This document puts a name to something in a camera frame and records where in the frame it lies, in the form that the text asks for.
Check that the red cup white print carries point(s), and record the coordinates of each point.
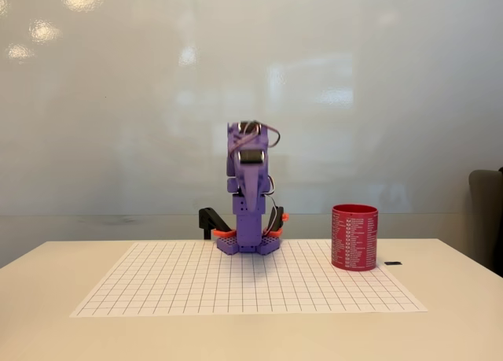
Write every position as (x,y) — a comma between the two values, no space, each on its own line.
(354,239)

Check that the purple gripper black motor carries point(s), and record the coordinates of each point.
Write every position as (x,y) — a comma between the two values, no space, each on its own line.
(251,157)

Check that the white grid paper sheet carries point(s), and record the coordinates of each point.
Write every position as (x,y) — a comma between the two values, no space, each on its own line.
(177,282)

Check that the purple robot arm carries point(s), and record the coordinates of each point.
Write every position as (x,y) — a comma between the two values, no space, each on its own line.
(248,227)

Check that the black table clamp orange pad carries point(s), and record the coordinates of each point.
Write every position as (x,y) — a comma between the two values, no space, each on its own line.
(209,218)
(278,219)

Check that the small black flat piece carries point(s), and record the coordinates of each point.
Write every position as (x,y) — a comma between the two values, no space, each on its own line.
(393,263)

